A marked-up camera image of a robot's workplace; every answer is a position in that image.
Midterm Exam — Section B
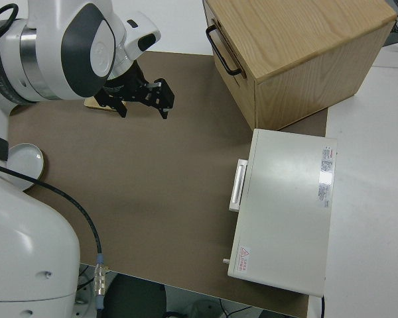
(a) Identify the brown table mat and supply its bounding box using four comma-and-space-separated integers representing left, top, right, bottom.
6, 51, 329, 314

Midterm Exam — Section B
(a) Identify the wooden mug tree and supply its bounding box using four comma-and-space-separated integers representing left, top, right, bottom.
84, 95, 127, 114

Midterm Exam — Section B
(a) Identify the light wooden cabinet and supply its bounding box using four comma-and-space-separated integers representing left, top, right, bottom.
202, 0, 398, 132

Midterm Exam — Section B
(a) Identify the silver oven label sticker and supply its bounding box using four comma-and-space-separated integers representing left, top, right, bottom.
316, 144, 336, 209

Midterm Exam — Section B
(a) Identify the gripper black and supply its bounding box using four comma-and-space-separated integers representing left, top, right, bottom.
97, 62, 175, 121

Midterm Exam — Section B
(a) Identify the black cable loop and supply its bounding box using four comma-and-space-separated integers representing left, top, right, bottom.
0, 3, 19, 34

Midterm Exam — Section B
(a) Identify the white toaster oven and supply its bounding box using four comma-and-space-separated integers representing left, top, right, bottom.
222, 128, 338, 297

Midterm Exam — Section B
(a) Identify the white oven door handle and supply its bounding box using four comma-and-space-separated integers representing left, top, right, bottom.
228, 159, 249, 212

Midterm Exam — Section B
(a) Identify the gray plate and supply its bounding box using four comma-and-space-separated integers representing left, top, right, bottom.
6, 142, 47, 192

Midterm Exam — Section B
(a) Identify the black cable with metal connector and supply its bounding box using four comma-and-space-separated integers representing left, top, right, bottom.
0, 160, 109, 311

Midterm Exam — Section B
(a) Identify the black cabinet handle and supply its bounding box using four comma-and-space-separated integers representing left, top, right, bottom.
205, 25, 243, 76

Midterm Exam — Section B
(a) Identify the red triangle warning sticker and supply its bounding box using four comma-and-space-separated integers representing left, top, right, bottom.
237, 245, 251, 273

